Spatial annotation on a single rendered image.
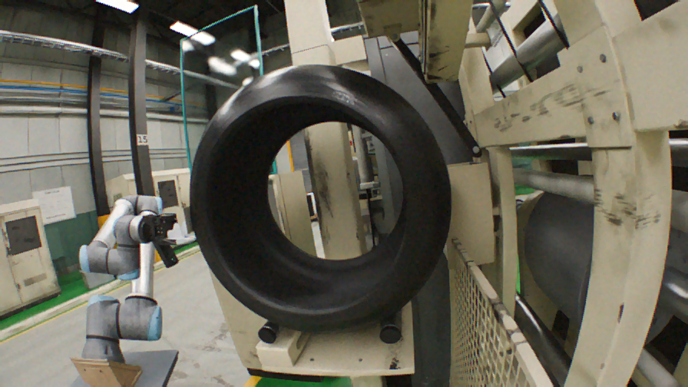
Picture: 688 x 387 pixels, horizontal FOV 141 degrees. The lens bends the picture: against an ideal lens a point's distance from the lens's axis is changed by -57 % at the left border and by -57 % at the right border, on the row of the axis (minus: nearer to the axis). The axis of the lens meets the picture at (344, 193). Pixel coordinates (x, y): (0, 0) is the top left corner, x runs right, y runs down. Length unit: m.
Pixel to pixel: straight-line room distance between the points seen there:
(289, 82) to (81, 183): 8.47
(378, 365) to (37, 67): 9.39
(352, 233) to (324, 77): 0.54
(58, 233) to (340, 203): 7.96
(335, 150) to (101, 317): 1.09
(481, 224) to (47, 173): 8.58
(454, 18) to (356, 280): 0.70
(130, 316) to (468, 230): 1.23
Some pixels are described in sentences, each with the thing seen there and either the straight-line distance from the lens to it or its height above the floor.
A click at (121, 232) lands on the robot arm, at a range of 1.02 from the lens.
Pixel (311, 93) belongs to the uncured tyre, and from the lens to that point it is 0.49.
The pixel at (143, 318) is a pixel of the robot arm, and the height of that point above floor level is 0.83.
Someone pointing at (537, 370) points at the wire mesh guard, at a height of 1.00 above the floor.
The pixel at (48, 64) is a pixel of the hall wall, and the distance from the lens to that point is 9.48.
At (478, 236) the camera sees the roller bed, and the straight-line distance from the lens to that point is 0.84.
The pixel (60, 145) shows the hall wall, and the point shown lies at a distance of 8.81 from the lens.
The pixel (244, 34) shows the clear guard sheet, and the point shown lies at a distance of 1.62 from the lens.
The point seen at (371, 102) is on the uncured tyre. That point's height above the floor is 1.35.
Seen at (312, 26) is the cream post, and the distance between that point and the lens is 1.00.
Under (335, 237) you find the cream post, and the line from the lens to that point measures 0.90.
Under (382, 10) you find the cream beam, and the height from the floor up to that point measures 1.64.
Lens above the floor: 1.25
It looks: 5 degrees down
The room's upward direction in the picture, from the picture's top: 9 degrees counter-clockwise
